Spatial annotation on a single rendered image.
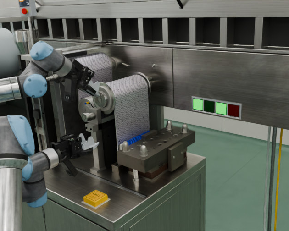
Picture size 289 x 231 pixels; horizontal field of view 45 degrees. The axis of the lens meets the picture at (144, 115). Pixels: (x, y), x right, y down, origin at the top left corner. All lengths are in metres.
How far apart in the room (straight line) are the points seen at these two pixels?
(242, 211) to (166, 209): 1.49
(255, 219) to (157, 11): 1.86
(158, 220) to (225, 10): 0.93
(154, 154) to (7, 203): 0.74
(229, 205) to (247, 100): 1.67
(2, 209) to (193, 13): 1.11
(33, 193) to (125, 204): 0.35
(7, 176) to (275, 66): 1.04
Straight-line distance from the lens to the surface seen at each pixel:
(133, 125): 1.66
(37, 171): 1.31
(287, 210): 3.11
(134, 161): 1.49
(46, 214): 1.77
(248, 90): 1.52
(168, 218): 1.63
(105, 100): 1.53
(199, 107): 1.64
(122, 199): 1.45
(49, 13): 2.33
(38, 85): 1.19
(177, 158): 1.62
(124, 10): 1.85
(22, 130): 0.97
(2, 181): 0.97
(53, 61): 1.34
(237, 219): 2.91
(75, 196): 1.51
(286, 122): 1.49
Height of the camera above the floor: 1.66
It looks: 19 degrees down
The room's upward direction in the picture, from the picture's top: 3 degrees counter-clockwise
